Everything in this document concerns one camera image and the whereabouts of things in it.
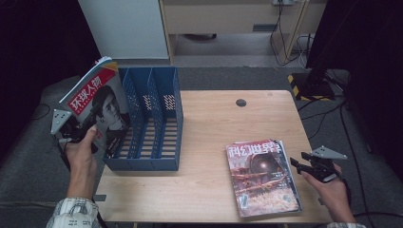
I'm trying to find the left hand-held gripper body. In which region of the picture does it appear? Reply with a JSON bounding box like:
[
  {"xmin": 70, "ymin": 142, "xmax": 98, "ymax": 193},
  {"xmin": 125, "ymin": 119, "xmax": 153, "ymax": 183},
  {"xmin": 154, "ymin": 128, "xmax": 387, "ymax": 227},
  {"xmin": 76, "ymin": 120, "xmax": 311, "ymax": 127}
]
[{"xmin": 50, "ymin": 108, "xmax": 93, "ymax": 144}]

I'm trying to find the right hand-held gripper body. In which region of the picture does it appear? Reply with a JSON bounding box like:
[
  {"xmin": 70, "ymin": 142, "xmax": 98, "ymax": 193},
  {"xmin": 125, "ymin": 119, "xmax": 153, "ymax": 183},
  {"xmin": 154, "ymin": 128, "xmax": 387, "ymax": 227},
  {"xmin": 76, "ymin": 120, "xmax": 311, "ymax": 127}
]
[{"xmin": 308, "ymin": 145, "xmax": 348, "ymax": 184}]

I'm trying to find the portrait magazine with red label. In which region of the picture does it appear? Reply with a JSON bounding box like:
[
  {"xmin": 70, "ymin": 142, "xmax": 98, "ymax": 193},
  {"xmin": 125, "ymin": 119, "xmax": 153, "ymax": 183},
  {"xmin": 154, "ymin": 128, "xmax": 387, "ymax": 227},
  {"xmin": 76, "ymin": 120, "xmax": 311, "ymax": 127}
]
[{"xmin": 59, "ymin": 56, "xmax": 131, "ymax": 160}]

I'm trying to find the red-brown planet cover magazine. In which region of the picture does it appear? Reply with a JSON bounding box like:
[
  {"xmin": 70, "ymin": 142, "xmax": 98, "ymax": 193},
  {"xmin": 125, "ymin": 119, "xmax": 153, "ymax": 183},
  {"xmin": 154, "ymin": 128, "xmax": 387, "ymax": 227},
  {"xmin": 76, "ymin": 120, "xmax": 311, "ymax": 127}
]
[{"xmin": 225, "ymin": 139, "xmax": 302, "ymax": 219}]

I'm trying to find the blue plastic file rack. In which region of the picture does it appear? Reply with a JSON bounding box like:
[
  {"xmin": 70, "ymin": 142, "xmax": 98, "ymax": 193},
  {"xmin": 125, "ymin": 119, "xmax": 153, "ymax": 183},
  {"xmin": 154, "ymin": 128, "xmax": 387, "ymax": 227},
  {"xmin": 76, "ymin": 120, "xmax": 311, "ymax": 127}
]
[{"xmin": 103, "ymin": 66, "xmax": 184, "ymax": 172}]

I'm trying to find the person's right hand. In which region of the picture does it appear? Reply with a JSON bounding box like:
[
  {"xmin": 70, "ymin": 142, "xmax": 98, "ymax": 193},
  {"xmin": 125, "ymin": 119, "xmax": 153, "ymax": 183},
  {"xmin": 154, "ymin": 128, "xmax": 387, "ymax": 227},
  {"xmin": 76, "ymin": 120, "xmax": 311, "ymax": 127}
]
[{"xmin": 300, "ymin": 164, "xmax": 355, "ymax": 222}]

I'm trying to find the person's left hand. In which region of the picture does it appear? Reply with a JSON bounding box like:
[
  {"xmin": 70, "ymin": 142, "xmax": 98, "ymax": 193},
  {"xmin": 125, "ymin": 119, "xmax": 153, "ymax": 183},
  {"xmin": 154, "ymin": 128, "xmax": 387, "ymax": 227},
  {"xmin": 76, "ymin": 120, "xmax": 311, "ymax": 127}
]
[{"xmin": 64, "ymin": 124, "xmax": 99, "ymax": 181}]

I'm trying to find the black stand with striped base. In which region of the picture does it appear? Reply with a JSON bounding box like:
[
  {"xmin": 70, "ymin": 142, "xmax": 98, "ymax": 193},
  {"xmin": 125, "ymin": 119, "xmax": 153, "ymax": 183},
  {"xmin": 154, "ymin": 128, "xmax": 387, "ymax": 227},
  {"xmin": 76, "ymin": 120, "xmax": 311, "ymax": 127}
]
[
  {"xmin": 70, "ymin": 56, "xmax": 96, "ymax": 96},
  {"xmin": 287, "ymin": 56, "xmax": 337, "ymax": 103}
]

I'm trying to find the white cabinet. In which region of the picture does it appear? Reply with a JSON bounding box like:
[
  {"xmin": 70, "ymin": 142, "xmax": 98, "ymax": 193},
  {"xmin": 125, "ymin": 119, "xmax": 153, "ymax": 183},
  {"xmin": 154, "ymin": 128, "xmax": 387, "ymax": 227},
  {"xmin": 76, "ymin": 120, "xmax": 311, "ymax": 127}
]
[{"xmin": 77, "ymin": 0, "xmax": 170, "ymax": 61}]

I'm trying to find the dark curtain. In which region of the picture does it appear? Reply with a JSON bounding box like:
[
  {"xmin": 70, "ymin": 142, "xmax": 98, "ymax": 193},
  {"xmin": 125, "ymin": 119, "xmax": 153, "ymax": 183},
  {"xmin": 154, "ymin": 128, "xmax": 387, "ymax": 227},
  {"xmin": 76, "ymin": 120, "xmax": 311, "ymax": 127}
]
[{"xmin": 305, "ymin": 0, "xmax": 403, "ymax": 181}]

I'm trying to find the beige wooden desk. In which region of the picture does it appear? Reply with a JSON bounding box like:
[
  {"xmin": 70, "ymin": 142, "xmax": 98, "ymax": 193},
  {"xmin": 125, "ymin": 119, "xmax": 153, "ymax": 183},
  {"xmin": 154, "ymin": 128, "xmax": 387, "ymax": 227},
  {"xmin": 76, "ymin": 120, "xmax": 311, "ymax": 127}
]
[{"xmin": 158, "ymin": 0, "xmax": 328, "ymax": 66}]

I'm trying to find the left hand-held gripper black cable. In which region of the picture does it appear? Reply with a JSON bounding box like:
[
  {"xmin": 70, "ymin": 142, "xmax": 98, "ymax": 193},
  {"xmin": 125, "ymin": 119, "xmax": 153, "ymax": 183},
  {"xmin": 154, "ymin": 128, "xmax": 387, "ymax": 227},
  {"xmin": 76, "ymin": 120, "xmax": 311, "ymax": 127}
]
[{"xmin": 56, "ymin": 141, "xmax": 72, "ymax": 174}]

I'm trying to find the hand-held gripper black cable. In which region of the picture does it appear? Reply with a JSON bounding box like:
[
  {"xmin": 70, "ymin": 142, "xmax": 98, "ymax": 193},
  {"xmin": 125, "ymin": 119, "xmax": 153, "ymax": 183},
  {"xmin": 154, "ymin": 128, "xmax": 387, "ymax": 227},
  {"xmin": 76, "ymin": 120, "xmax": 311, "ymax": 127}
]
[
  {"xmin": 56, "ymin": 141, "xmax": 72, "ymax": 174},
  {"xmin": 339, "ymin": 179, "xmax": 354, "ymax": 207}
]

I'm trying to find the right hand-held gripper black cable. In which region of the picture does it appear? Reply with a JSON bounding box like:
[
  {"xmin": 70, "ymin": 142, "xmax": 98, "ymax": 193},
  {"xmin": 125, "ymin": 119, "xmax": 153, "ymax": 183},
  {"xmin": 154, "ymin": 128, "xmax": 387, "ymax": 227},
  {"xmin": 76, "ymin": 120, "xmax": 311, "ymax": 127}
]
[{"xmin": 339, "ymin": 179, "xmax": 354, "ymax": 207}]

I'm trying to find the black floor cable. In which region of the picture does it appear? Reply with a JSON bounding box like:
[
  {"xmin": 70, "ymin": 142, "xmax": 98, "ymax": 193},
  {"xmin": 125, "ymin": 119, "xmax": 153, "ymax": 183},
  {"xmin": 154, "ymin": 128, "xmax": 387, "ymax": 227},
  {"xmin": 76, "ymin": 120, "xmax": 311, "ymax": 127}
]
[
  {"xmin": 297, "ymin": 94, "xmax": 346, "ymax": 112},
  {"xmin": 29, "ymin": 103, "xmax": 51, "ymax": 122},
  {"xmin": 339, "ymin": 103, "xmax": 370, "ymax": 228},
  {"xmin": 351, "ymin": 210, "xmax": 403, "ymax": 219}
]

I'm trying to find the black hanging cable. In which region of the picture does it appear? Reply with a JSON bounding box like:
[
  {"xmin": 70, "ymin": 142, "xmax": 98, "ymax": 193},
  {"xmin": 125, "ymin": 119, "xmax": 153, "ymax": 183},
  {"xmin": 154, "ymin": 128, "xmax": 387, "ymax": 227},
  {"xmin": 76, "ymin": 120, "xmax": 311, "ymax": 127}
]
[{"xmin": 269, "ymin": 3, "xmax": 307, "ymax": 67}]

